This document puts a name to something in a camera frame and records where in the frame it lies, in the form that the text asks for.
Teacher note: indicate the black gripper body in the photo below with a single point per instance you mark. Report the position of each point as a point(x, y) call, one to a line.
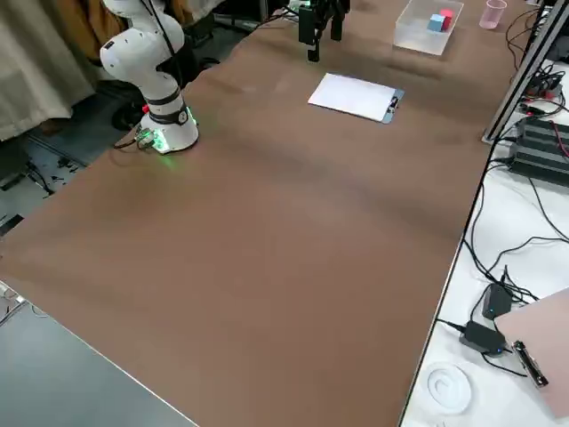
point(331, 9)

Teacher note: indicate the light blue A4 clipboard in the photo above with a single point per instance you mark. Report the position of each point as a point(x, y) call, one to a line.
point(395, 109)

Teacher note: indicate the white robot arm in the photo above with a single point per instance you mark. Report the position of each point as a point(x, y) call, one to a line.
point(155, 84)

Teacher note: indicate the brown clipboard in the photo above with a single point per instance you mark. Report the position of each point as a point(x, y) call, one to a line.
point(542, 347)

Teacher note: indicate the clear plastic bin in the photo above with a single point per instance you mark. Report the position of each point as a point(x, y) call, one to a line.
point(418, 40)

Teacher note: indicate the blue foam block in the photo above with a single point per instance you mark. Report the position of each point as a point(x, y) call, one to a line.
point(436, 23)

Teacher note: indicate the red foam block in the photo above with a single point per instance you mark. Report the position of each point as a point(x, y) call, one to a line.
point(448, 20)

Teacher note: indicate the pink plastic cup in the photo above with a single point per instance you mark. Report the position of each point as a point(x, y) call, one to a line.
point(492, 13)

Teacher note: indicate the black power supply unit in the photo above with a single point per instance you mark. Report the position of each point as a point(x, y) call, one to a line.
point(542, 131)
point(540, 164)

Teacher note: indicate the beige curtain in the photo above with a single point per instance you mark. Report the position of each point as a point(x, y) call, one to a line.
point(40, 66)

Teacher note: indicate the black power adapter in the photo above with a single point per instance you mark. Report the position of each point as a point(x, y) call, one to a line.
point(482, 338)
point(497, 302)

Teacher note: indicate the white round disc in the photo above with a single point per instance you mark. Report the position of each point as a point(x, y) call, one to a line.
point(449, 387)

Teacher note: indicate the aluminium frame post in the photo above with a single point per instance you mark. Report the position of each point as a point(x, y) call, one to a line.
point(515, 84)

